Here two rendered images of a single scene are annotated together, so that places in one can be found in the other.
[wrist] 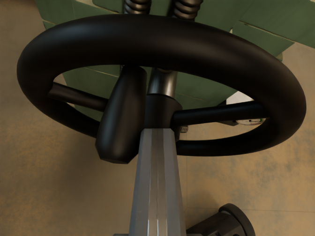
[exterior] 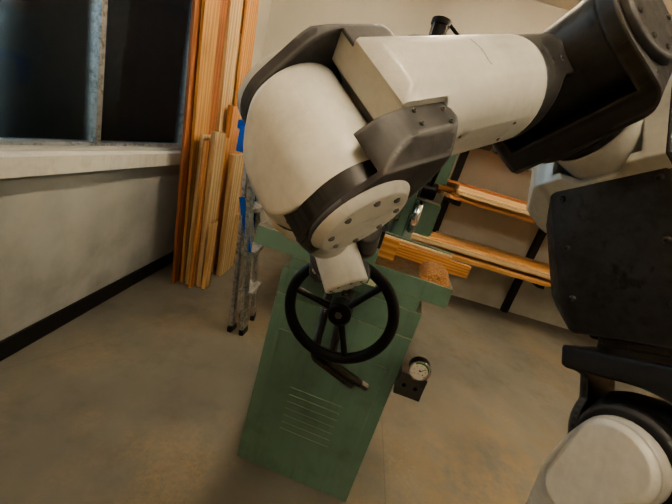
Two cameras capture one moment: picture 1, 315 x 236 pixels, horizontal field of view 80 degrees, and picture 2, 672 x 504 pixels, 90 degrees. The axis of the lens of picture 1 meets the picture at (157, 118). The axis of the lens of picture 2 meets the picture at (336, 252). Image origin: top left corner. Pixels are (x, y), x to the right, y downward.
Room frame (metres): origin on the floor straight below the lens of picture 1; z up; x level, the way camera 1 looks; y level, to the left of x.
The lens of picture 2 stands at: (-0.55, -0.40, 1.20)
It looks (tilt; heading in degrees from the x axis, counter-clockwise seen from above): 18 degrees down; 36
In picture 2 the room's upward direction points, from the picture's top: 16 degrees clockwise
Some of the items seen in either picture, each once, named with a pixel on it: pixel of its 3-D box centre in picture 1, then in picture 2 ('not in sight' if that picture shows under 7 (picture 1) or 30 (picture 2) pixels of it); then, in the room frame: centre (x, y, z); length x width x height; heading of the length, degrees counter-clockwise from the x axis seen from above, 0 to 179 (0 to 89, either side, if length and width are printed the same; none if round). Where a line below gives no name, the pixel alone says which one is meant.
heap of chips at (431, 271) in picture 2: not in sight; (435, 269); (0.42, -0.07, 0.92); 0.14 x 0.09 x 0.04; 29
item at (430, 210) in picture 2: not in sight; (423, 217); (0.63, 0.11, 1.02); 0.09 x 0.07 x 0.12; 119
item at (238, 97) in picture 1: (230, 101); (410, 375); (0.39, -0.14, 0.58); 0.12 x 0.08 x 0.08; 29
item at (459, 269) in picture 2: not in sight; (385, 245); (0.42, 0.11, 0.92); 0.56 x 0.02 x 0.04; 119
